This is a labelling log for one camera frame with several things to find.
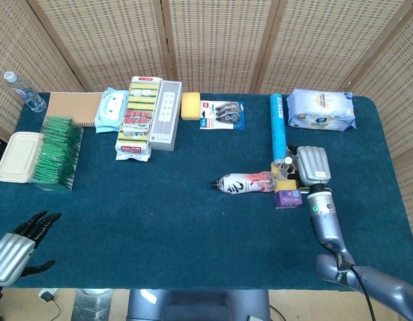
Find small purple carton box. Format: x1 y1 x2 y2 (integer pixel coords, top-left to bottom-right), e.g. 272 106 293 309
273 189 303 209

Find beige lidded food container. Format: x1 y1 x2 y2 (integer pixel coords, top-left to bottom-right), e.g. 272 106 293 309
0 131 43 184

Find long white power strip box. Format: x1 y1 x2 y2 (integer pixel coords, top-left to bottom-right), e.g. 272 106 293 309
148 80 184 152

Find grey metal table leg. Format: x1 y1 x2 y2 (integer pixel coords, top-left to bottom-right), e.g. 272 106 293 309
74 289 114 321

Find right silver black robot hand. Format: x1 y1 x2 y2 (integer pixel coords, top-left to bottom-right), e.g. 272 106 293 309
285 144 332 187

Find light blue film roll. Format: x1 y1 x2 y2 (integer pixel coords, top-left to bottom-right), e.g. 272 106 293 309
269 93 289 165

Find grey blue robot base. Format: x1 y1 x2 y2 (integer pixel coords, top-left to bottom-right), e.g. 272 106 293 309
128 289 271 321

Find flat yellow sponge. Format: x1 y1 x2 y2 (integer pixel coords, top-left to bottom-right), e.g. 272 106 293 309
271 160 298 192

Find dark blue table cloth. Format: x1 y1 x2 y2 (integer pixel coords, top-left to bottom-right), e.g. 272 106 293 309
0 92 413 291

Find small pale blue wipes pack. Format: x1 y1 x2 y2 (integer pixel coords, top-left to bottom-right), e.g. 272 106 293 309
94 87 130 134

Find clear box green tea sachets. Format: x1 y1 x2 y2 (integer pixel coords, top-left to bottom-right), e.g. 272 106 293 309
27 116 84 192

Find clear glass tube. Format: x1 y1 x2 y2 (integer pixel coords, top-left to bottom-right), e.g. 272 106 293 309
280 156 294 177

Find white charger with black cable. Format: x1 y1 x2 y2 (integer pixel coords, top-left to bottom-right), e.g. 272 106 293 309
38 289 62 318

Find clear plastic water bottle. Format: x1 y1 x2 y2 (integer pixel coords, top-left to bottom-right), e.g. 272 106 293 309
3 70 47 113

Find correction tape blister pack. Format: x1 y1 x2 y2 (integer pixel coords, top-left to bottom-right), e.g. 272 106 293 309
198 100 247 130

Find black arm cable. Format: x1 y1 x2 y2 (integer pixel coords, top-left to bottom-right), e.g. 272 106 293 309
350 263 378 321

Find thick yellow sponge block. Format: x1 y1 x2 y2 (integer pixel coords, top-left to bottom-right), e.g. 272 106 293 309
180 92 202 120

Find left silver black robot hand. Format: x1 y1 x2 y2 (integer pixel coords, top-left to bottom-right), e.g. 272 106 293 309
0 210 63 288

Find yellow scouring sponge multipack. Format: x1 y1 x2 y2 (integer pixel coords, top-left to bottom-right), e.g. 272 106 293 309
114 76 163 163

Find large white wet wipes pack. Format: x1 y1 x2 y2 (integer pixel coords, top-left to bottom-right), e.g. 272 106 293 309
286 88 357 132

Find plastic drink bottle pink label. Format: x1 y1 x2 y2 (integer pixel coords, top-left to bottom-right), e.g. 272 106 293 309
212 171 278 195

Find brown spiral notebook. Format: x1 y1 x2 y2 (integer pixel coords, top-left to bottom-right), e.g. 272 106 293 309
45 92 104 128

